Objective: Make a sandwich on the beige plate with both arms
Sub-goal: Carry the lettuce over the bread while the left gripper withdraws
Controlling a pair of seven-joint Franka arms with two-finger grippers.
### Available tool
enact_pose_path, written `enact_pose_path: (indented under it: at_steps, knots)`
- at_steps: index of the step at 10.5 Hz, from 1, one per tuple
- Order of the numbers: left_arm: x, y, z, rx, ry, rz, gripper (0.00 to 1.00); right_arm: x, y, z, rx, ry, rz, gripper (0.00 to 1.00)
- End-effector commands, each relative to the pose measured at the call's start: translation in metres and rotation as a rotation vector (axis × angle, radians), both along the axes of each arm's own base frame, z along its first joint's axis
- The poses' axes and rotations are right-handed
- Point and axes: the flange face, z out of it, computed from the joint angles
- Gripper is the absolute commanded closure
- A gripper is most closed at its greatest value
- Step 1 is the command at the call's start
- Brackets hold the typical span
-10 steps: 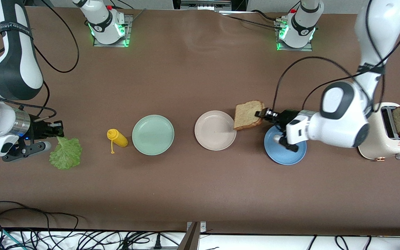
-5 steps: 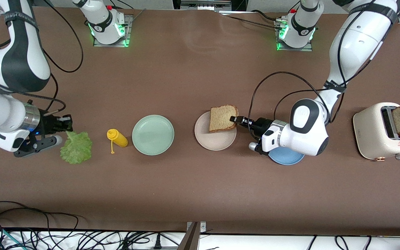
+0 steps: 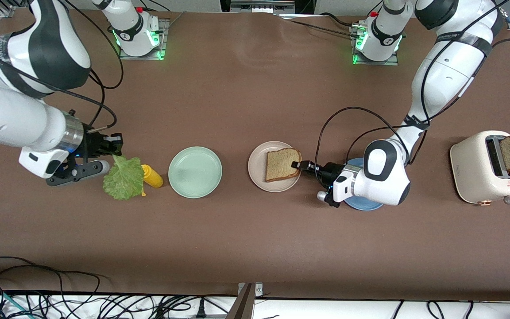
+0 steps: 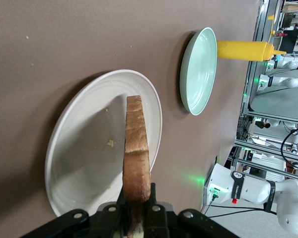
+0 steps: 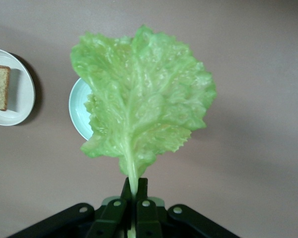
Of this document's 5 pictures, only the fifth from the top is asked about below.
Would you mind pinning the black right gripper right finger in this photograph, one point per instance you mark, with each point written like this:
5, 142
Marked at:
149, 218

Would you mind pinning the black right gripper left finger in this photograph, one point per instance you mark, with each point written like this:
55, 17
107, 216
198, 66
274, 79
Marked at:
111, 218

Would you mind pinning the green lettuce leaf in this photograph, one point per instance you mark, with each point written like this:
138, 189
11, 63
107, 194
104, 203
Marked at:
144, 99

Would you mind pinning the pale green round plate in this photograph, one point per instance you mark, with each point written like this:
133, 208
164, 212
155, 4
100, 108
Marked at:
77, 109

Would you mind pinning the beige round plate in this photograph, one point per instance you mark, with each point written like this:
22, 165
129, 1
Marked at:
20, 99

